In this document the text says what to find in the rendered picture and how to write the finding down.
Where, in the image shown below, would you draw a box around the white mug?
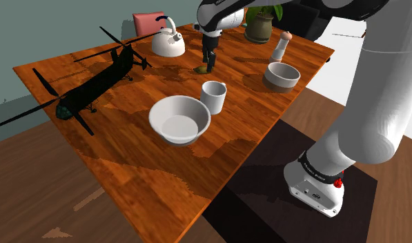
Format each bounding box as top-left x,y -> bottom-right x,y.
199,80 -> 228,116

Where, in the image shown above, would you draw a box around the green plant in olive pot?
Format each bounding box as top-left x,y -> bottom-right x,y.
244,4 -> 284,45

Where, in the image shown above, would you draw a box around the large white bowl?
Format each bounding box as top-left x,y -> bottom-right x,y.
148,95 -> 212,147

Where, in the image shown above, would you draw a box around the pink chair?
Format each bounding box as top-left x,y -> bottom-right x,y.
132,11 -> 168,37

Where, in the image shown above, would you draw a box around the white and wood pepper mill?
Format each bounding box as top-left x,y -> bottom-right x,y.
268,30 -> 293,64

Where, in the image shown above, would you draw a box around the white and brown bowl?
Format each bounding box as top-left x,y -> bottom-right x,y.
262,61 -> 302,94

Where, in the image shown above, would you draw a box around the black armchair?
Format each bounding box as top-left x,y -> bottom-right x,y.
272,2 -> 332,42

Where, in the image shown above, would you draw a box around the black toy helicopter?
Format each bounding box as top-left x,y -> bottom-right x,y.
0,26 -> 159,137

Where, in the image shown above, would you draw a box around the wooden table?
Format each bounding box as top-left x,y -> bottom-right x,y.
12,23 -> 335,243

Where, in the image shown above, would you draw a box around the dark robot stand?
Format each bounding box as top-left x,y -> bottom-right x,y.
202,118 -> 378,243

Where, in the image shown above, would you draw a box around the white kettle with dark handle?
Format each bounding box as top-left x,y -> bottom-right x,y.
150,15 -> 186,58

